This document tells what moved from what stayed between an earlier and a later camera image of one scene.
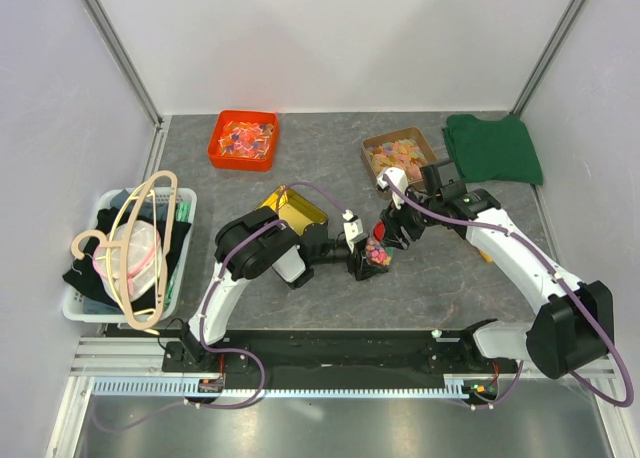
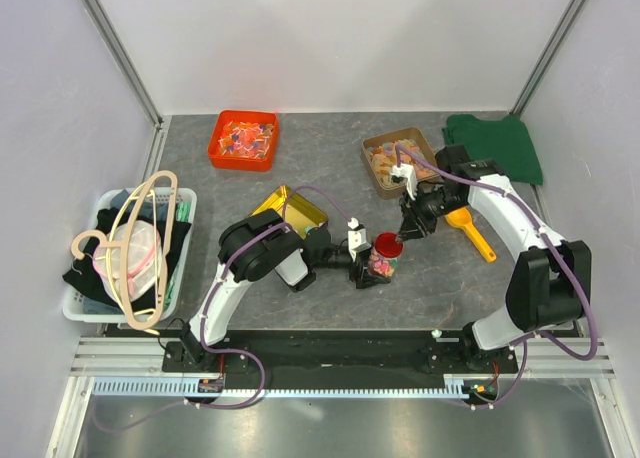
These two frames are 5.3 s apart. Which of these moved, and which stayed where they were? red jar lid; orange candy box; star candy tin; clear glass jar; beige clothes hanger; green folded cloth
Moved: red jar lid; clear glass jar
Stayed: green folded cloth; beige clothes hanger; star candy tin; orange candy box
